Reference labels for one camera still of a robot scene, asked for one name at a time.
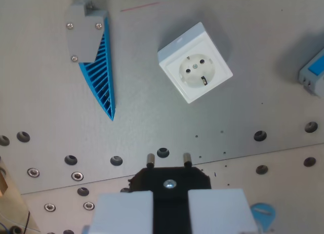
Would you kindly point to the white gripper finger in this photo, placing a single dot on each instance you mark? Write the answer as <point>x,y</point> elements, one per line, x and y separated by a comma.
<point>220,211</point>
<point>121,213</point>

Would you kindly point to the black two-pin power plug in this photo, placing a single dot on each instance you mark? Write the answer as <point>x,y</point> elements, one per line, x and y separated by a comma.
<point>170,173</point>

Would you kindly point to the blue round plastic piece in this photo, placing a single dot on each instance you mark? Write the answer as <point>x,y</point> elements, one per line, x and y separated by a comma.
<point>264,215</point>

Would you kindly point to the beige wooden block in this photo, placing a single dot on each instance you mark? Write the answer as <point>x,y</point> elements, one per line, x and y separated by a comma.
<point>12,201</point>

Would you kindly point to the blue ribbed wedge part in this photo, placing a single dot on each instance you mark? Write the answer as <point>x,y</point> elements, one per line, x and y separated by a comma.
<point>103,79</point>

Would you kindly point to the grey box with blue label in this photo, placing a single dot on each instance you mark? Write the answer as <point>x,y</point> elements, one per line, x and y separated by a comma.
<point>314,72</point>

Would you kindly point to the white wall socket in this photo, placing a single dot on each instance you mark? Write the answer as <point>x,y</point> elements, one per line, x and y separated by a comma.
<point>195,64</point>

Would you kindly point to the grey screwed mounting bracket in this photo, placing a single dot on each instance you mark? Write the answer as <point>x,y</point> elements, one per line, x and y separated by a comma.
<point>82,39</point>

